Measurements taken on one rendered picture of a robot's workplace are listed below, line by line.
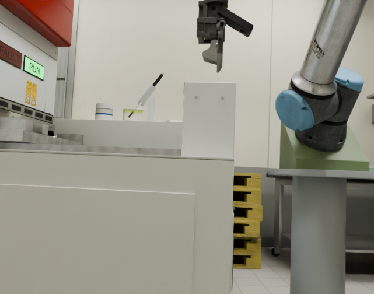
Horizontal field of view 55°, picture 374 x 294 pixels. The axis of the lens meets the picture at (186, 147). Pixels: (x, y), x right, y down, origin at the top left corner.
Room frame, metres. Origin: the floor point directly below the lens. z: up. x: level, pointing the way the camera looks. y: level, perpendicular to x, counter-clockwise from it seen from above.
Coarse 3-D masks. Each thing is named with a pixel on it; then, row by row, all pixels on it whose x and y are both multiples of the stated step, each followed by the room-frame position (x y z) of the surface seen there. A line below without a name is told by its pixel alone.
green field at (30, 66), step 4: (28, 60) 1.07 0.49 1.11; (28, 64) 1.07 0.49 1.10; (32, 64) 1.09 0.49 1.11; (36, 64) 1.11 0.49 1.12; (28, 68) 1.07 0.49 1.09; (32, 68) 1.09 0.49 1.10; (36, 68) 1.11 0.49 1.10; (40, 68) 1.14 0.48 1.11; (32, 72) 1.09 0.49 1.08; (36, 72) 1.12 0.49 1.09; (40, 72) 1.14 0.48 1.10; (40, 76) 1.14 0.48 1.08
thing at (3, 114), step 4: (0, 108) 0.94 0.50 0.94; (0, 112) 0.94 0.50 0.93; (4, 112) 0.96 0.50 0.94; (8, 112) 0.97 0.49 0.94; (12, 112) 0.99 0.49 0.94; (0, 116) 0.94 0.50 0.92; (4, 116) 0.96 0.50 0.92; (8, 116) 0.98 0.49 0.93; (12, 116) 0.99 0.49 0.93; (16, 116) 1.01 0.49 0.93; (20, 116) 1.03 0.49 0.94; (24, 116) 1.05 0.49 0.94; (32, 120) 1.10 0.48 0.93; (36, 120) 1.12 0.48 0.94; (40, 120) 1.15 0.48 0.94; (48, 124) 1.20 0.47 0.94; (52, 124) 1.22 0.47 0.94; (48, 128) 1.20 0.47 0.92; (52, 128) 1.22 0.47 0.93; (52, 132) 1.24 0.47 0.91
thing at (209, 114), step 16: (192, 96) 0.64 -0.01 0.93; (208, 96) 0.64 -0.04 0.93; (224, 96) 0.63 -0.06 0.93; (192, 112) 0.64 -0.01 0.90; (208, 112) 0.64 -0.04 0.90; (224, 112) 0.63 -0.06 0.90; (192, 128) 0.64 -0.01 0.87; (208, 128) 0.64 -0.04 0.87; (224, 128) 0.63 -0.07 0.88; (192, 144) 0.64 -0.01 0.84; (208, 144) 0.64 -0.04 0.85; (224, 144) 0.63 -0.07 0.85
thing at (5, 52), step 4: (0, 44) 0.93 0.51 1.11; (4, 44) 0.95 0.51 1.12; (0, 48) 0.93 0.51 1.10; (4, 48) 0.95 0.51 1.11; (8, 48) 0.97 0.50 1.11; (0, 52) 0.93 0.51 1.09; (4, 52) 0.95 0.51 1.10; (8, 52) 0.97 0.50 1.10; (12, 52) 0.99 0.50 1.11; (16, 52) 1.00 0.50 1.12; (0, 56) 0.93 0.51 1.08; (4, 56) 0.95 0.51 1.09; (8, 56) 0.97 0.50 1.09; (12, 56) 0.99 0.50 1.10; (16, 56) 1.01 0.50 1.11; (20, 56) 1.03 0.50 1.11; (8, 60) 0.97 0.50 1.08; (12, 60) 0.99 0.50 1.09; (16, 60) 1.01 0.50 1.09; (20, 60) 1.03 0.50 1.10; (16, 64) 1.01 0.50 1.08; (20, 64) 1.03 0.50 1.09
